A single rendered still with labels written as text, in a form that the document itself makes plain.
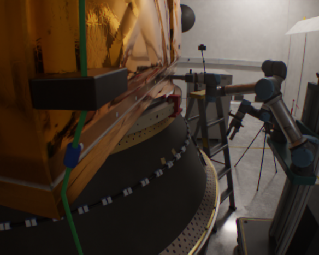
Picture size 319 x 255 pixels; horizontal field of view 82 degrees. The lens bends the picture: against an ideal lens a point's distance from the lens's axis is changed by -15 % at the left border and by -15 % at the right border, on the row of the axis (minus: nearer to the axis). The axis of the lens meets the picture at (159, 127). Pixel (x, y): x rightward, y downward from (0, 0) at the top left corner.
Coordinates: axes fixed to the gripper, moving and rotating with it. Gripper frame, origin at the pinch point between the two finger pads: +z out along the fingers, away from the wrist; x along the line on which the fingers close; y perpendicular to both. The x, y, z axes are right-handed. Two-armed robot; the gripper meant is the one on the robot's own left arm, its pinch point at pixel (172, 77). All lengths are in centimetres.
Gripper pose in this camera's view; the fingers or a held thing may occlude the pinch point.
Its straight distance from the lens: 145.1
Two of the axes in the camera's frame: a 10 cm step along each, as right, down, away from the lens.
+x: -1.5, 3.4, -9.3
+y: 0.0, -9.4, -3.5
